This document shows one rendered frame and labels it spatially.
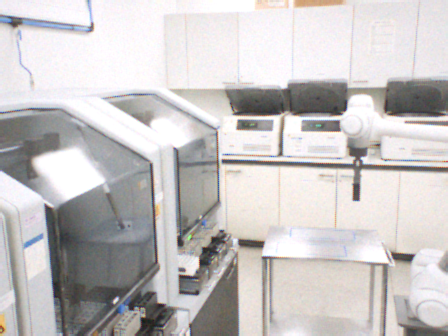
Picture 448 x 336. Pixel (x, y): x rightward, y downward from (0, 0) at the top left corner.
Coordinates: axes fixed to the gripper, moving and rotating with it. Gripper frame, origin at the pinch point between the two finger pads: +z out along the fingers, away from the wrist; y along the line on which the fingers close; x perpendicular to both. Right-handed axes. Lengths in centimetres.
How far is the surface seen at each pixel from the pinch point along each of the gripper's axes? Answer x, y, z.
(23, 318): 76, -115, 3
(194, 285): 68, -17, 42
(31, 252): 75, -111, -12
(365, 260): -5.2, 19.8, 37.9
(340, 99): 19, 258, -19
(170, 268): 75, -27, 30
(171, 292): 75, -27, 41
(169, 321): 66, -51, 40
